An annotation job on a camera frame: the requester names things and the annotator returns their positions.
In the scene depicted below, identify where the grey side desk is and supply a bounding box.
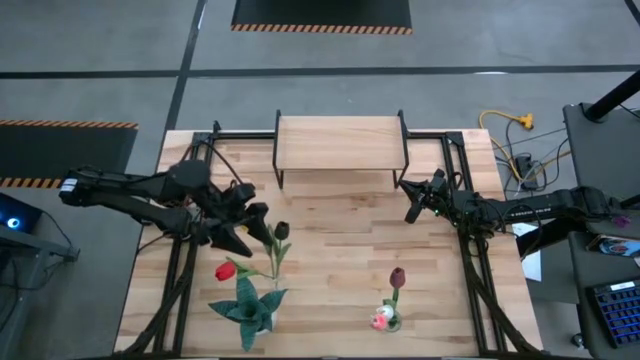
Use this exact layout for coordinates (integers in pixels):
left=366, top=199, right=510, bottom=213
left=569, top=230, right=640, bottom=360
left=563, top=102, right=640, bottom=241

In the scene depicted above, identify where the black desk monitor pole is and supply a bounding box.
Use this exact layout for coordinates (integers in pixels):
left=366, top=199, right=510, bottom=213
left=583, top=69, right=640, bottom=124

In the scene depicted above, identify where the black computer with blue light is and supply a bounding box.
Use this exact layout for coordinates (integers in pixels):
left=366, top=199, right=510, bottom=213
left=0, top=192, right=44, bottom=234

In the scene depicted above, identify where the red artificial tulip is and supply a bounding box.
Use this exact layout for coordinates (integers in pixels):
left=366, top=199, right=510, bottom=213
left=214, top=256, right=276, bottom=283

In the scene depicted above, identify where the wooden shelf with black frame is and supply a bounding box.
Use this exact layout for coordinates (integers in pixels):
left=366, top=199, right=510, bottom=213
left=271, top=109, right=411, bottom=191

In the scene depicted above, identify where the black aluminium table frame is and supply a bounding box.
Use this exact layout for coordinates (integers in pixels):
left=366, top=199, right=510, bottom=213
left=114, top=119, right=546, bottom=359

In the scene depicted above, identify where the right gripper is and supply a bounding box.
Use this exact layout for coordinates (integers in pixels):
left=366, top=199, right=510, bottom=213
left=398, top=169, right=459, bottom=224

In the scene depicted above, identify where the potted green snake plant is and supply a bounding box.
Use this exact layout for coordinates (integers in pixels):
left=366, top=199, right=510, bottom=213
left=208, top=275, right=289, bottom=353

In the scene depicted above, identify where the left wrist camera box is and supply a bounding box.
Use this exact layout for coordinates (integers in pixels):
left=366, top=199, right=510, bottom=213
left=228, top=182, right=257, bottom=202

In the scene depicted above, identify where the yellow extension cable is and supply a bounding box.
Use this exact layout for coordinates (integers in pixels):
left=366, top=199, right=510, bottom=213
left=478, top=109, right=574, bottom=184

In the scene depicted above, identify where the maroon artificial tulip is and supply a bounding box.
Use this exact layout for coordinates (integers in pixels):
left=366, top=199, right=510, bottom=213
left=382, top=266, right=407, bottom=316

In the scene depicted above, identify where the dark brown artificial tulip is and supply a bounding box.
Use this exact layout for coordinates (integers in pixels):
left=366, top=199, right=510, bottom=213
left=263, top=220, right=294, bottom=284

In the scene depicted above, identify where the black slanted stand pole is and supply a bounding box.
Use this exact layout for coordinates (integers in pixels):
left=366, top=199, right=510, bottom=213
left=516, top=214, right=601, bottom=259

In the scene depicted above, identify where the black power strip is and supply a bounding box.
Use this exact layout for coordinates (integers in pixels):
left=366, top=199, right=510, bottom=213
left=514, top=154, right=539, bottom=190

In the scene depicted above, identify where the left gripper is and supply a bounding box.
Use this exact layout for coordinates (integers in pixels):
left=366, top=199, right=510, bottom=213
left=202, top=197, right=275, bottom=259

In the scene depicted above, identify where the grey equipment cart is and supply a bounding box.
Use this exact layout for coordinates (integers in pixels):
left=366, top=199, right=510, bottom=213
left=0, top=224, right=81, bottom=360

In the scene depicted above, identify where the black hazard-striped floor mat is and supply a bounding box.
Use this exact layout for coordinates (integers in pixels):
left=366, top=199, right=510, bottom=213
left=0, top=118, right=140, bottom=191
left=230, top=0, right=414, bottom=36

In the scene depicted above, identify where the backlit black keyboard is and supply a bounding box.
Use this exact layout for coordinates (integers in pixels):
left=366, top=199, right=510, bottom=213
left=587, top=279, right=640, bottom=349

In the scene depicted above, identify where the white paper sheet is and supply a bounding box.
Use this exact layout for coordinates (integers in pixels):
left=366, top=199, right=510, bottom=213
left=510, top=222, right=544, bottom=282

